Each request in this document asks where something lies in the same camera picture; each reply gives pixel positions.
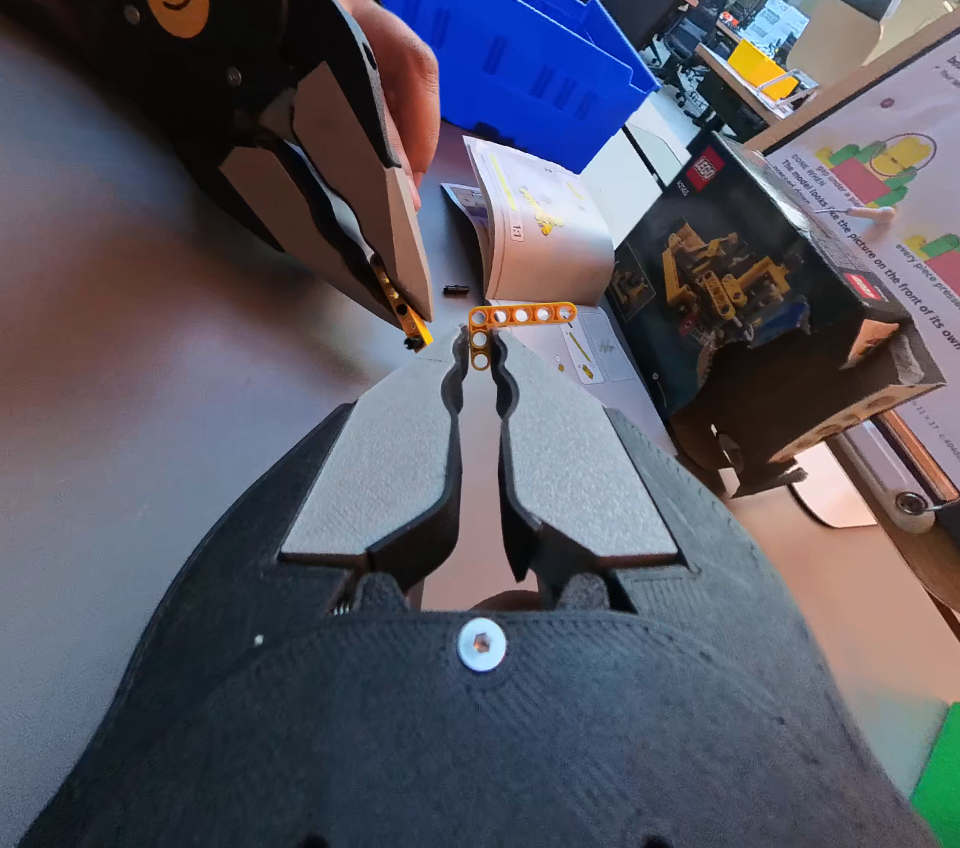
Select yellow straight lego beam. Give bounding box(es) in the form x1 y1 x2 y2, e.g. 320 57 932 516
369 254 436 352

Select yellow box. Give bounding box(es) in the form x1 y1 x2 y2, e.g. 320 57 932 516
726 39 802 104

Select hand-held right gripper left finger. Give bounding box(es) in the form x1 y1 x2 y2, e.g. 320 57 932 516
279 325 468 590

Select lego instruction booklet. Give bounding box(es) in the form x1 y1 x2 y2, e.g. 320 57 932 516
441 135 680 463

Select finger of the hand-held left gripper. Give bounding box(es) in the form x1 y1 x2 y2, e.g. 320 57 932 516
291 62 436 324
219 143 410 330

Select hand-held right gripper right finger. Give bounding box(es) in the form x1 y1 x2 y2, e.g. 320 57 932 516
489 330 680 608

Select dark lego set box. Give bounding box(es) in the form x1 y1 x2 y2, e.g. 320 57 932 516
604 130 948 498

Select yellow L-shaped lego beam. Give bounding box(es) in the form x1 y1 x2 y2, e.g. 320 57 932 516
468 302 579 374

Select wooden background desk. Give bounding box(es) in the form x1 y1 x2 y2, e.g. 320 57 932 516
693 41 820 140

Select person's left hand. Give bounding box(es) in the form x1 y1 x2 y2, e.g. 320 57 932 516
318 0 444 191

